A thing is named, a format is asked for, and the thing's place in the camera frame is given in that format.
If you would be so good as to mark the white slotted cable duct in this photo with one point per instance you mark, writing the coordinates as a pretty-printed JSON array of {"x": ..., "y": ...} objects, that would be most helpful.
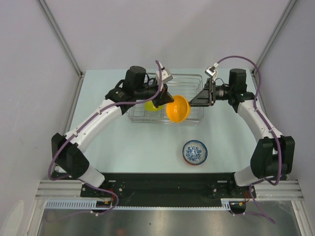
[{"x": 93, "y": 205}]

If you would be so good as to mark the orange bottom bowl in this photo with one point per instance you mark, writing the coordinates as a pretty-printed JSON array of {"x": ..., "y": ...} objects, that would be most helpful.
[{"x": 193, "y": 163}]

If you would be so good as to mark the metal wire dish rack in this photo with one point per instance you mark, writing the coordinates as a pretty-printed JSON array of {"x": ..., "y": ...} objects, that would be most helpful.
[{"x": 186, "y": 85}]

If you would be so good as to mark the left aluminium corner post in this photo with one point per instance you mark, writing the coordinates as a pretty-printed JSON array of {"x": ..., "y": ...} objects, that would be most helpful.
[{"x": 48, "y": 14}]

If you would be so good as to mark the right aluminium corner post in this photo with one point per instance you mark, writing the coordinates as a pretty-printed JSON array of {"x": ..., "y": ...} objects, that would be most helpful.
[{"x": 276, "y": 31}]

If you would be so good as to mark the orange yellow bowl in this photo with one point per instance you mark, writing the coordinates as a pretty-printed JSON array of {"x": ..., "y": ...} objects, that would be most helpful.
[{"x": 179, "y": 110}]

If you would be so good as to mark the aluminium corner post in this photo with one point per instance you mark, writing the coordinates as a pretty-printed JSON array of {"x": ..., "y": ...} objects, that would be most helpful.
[
  {"x": 276, "y": 31},
  {"x": 48, "y": 14}
]

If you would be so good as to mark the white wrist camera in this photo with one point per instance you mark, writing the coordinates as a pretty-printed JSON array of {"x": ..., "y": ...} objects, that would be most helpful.
[
  {"x": 164, "y": 76},
  {"x": 211, "y": 72}
]

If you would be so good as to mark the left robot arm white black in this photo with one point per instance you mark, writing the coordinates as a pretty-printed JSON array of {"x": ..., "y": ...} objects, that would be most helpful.
[{"x": 136, "y": 88}]

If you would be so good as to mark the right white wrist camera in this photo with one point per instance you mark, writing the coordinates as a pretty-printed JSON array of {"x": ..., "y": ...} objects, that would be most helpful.
[{"x": 211, "y": 72}]

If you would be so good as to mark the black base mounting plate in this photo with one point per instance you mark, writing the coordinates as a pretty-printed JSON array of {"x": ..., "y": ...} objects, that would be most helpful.
[{"x": 170, "y": 190}]

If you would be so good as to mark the blue white floral bowl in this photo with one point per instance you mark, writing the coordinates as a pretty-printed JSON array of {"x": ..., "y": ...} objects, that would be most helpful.
[{"x": 194, "y": 151}]

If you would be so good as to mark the yellow green bowl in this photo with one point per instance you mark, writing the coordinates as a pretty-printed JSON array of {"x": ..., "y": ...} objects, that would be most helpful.
[{"x": 150, "y": 107}]

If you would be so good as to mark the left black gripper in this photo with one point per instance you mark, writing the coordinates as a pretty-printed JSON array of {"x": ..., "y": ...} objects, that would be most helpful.
[{"x": 163, "y": 98}]

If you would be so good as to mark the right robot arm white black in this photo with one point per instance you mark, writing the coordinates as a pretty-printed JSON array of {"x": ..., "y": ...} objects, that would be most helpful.
[{"x": 274, "y": 152}]

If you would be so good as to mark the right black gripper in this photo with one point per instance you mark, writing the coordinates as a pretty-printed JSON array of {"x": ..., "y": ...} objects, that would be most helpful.
[{"x": 206, "y": 97}]

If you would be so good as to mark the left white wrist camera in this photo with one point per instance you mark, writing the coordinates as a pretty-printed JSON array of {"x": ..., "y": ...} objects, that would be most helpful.
[{"x": 164, "y": 76}]

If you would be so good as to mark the aluminium frame rail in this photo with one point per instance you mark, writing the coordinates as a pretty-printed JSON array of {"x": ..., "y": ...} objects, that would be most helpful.
[{"x": 286, "y": 190}]

